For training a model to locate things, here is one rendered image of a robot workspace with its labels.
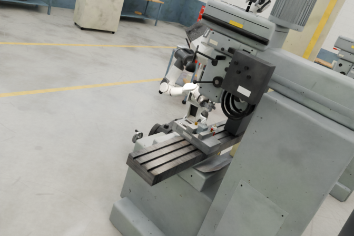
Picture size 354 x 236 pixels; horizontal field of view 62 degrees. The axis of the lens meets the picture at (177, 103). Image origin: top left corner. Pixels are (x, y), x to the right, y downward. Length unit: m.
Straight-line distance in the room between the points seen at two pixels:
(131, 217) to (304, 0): 1.91
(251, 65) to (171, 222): 1.37
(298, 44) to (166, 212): 2.29
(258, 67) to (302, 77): 0.29
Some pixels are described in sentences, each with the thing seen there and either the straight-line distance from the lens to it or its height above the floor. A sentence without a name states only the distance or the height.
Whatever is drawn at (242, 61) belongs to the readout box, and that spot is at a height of 1.69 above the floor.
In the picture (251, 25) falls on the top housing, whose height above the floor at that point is 1.84.
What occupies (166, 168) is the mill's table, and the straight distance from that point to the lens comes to 1.81.
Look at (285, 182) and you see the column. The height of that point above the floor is 1.19.
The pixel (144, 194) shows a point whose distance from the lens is 2.46.
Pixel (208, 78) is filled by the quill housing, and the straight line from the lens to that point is 1.91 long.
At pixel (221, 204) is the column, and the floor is 0.82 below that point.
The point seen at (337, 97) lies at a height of 1.67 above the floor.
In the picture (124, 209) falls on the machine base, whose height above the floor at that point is 0.20.
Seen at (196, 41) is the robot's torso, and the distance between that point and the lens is 2.34.
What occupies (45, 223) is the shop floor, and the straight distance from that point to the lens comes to 2.63.
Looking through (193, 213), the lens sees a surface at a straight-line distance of 2.18.
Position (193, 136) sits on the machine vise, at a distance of 2.11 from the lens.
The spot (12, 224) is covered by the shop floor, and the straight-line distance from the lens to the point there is 2.63.
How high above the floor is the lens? 1.98
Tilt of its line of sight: 23 degrees down
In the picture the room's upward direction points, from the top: 19 degrees clockwise
